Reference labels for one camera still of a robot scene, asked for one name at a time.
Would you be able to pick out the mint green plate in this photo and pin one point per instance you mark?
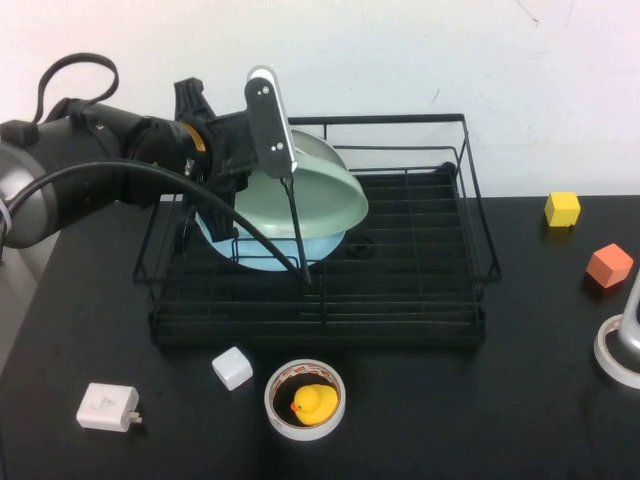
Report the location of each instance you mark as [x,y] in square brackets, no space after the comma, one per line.
[315,205]

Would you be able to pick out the white power adapter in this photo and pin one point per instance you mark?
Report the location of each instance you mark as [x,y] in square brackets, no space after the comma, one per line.
[105,406]

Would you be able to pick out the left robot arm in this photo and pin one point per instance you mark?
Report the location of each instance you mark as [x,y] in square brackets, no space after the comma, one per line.
[90,140]

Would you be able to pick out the light blue plate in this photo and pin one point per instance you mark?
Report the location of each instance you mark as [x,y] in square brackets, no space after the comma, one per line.
[260,252]

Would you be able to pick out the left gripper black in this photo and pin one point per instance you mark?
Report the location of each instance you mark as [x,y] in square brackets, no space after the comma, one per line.
[227,157]

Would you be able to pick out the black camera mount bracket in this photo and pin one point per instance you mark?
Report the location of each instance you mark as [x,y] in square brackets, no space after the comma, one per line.
[192,102]

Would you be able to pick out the white foam cube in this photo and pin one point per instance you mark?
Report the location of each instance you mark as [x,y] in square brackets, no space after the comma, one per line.
[231,369]

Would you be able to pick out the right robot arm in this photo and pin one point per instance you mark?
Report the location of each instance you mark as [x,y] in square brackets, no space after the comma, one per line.
[630,330]

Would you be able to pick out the white plate behind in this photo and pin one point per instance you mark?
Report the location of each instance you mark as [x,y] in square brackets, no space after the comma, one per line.
[320,150]

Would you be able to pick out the white tape roll red print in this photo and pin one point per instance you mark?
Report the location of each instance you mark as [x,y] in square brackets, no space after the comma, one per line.
[280,422]

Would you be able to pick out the plain white tape roll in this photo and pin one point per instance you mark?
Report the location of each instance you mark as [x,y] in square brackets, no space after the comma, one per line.
[607,362]

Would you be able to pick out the orange cube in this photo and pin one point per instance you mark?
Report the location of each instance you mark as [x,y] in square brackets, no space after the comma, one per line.
[610,265]

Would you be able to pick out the yellow cube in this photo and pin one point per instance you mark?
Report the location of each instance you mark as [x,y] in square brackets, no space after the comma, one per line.
[562,209]

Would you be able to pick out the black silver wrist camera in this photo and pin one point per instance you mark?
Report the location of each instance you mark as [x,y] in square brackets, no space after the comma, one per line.
[267,125]

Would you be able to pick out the yellow rubber duck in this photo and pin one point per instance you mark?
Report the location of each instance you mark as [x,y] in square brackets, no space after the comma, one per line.
[312,402]

